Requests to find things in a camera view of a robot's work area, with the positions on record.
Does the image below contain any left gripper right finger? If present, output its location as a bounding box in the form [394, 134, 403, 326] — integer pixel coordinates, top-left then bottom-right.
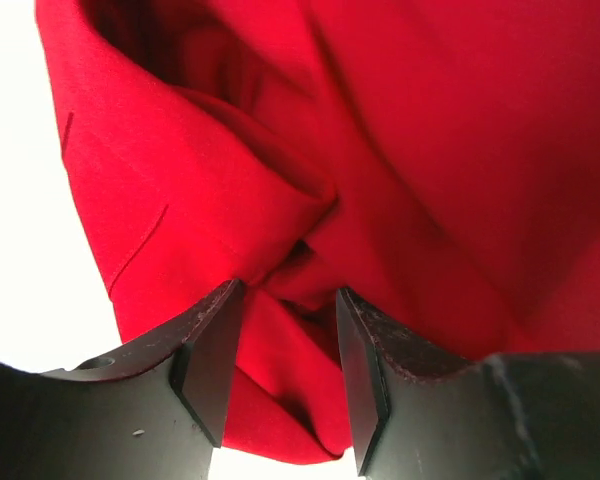
[336, 289, 600, 479]

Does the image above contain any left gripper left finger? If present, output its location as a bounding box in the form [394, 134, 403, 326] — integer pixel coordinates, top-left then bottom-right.
[0, 280, 243, 479]

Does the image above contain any plain red skirt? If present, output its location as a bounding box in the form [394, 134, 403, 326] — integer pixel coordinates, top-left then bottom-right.
[36, 1, 600, 464]

